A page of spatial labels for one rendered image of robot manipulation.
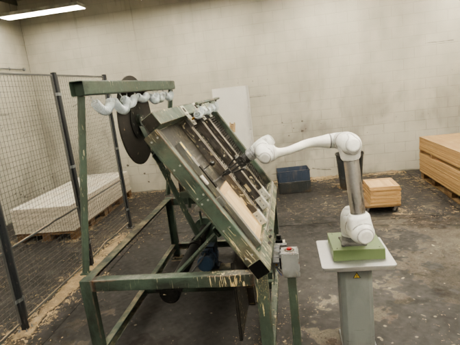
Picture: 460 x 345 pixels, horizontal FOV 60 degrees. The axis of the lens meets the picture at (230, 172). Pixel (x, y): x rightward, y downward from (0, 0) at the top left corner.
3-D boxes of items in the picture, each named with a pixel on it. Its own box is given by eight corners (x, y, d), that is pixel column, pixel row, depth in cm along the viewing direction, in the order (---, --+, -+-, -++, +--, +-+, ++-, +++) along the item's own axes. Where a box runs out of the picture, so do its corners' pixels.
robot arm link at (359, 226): (368, 235, 284) (380, 246, 262) (346, 239, 284) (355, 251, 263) (354, 129, 269) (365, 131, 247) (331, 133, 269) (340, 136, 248)
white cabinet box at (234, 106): (257, 201, 713) (245, 85, 671) (225, 204, 721) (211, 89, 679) (259, 192, 772) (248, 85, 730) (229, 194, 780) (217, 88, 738)
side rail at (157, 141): (247, 267, 270) (259, 258, 267) (143, 139, 260) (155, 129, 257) (248, 263, 276) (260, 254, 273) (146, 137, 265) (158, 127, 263)
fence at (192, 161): (256, 247, 293) (261, 244, 292) (174, 146, 284) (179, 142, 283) (257, 244, 297) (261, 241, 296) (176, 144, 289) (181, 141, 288)
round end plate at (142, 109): (132, 172, 330) (116, 74, 314) (126, 172, 331) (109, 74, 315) (161, 155, 407) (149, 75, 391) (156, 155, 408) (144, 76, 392)
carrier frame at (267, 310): (277, 374, 286) (266, 268, 268) (98, 375, 307) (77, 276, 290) (280, 249, 498) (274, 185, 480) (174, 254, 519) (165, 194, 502)
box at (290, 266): (300, 278, 266) (298, 252, 263) (282, 278, 268) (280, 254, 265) (300, 270, 278) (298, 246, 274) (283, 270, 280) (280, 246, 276)
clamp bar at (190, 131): (259, 227, 331) (283, 211, 326) (170, 113, 320) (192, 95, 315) (260, 223, 341) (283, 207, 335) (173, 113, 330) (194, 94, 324)
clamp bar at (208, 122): (264, 201, 403) (283, 187, 397) (190, 108, 392) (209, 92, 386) (264, 198, 412) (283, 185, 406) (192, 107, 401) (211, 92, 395)
